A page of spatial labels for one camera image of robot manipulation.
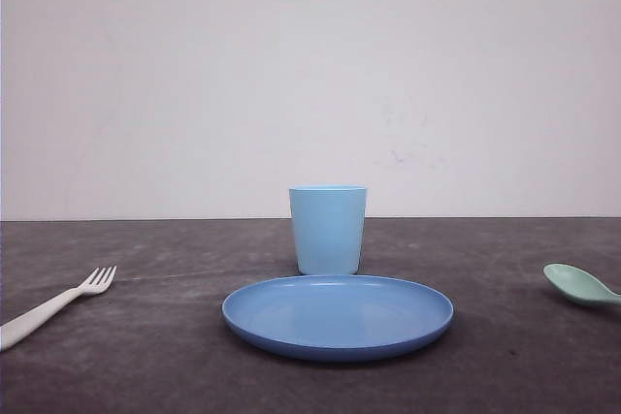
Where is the light blue plastic cup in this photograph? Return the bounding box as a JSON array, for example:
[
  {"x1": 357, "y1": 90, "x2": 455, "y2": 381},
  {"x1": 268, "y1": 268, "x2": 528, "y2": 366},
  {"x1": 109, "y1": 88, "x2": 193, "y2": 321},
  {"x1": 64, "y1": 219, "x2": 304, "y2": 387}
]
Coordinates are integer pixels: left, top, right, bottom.
[{"x1": 289, "y1": 185, "x2": 367, "y2": 275}]

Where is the white plastic fork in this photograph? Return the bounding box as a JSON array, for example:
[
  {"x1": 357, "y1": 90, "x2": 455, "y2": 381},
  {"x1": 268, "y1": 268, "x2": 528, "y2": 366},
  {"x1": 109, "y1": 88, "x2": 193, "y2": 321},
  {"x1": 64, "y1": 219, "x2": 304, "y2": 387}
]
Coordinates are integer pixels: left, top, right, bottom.
[{"x1": 1, "y1": 266, "x2": 117, "y2": 351}]

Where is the mint green plastic spoon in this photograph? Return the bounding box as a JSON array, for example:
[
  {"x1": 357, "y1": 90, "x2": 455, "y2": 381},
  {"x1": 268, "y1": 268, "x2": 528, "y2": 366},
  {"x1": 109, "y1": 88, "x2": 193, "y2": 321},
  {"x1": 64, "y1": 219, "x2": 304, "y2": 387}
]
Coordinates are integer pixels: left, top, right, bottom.
[{"x1": 542, "y1": 264, "x2": 620, "y2": 306}]

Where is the blue plastic plate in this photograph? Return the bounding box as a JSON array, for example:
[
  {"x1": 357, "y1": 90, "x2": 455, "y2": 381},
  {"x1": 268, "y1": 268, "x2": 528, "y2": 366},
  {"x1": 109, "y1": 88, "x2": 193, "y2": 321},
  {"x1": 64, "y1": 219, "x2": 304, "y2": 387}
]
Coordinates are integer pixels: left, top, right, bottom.
[{"x1": 221, "y1": 274, "x2": 454, "y2": 363}]

